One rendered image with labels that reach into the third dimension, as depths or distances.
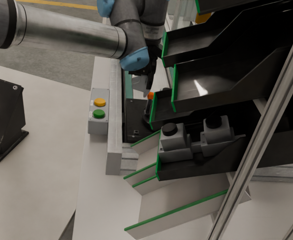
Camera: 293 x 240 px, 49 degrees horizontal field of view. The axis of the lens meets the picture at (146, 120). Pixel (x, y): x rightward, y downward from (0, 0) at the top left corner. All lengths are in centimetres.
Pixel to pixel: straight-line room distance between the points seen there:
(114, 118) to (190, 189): 48
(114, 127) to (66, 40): 48
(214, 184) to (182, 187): 9
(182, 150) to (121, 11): 39
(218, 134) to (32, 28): 39
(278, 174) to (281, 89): 75
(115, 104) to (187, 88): 66
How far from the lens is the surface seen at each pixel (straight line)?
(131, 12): 84
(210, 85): 56
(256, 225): 107
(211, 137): 60
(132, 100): 120
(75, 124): 125
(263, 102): 52
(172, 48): 71
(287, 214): 115
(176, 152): 63
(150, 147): 93
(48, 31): 66
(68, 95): 141
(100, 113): 112
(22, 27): 64
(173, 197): 77
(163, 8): 91
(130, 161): 102
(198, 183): 75
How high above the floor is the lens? 164
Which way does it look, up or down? 37 degrees down
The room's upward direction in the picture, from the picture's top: 10 degrees clockwise
